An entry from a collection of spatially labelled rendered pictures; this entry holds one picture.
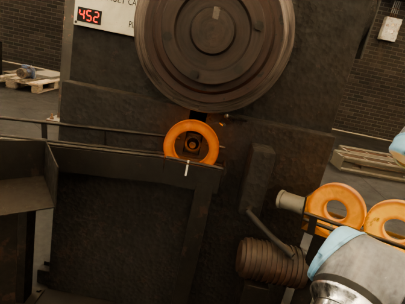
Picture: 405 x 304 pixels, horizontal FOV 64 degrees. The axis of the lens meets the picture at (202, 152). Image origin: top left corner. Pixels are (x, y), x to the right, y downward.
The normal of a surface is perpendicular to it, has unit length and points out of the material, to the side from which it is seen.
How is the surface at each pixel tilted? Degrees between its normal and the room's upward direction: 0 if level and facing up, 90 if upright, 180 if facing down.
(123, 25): 90
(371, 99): 90
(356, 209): 90
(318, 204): 90
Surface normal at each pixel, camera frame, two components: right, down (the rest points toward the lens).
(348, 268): -0.32, -0.78
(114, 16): -0.05, 0.29
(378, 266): -0.07, -0.59
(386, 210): -0.61, 0.12
